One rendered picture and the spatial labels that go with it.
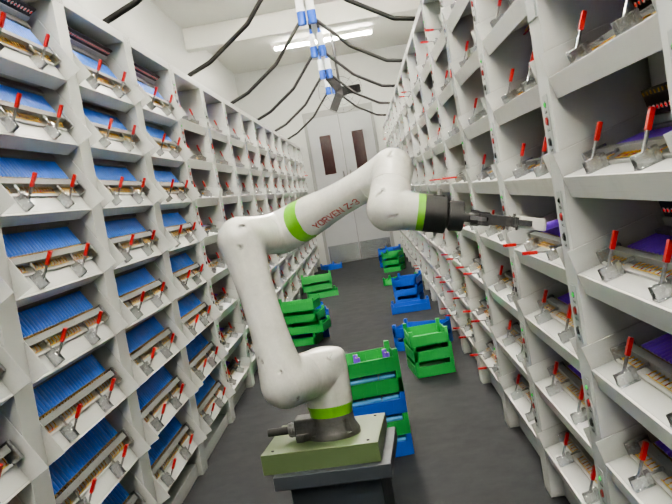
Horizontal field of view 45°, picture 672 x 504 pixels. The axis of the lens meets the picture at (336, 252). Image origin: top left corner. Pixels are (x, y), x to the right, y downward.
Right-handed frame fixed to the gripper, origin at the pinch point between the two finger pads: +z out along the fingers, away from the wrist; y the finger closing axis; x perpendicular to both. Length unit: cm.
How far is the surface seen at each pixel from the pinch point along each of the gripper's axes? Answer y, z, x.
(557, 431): 37, 23, 61
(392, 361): 94, -24, 58
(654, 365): -52, 15, 22
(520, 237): 37.3, 5.3, 5.2
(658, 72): -37, 13, -32
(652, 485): -50, 18, 45
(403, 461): 88, -17, 92
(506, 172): 37.3, -0.9, -13.0
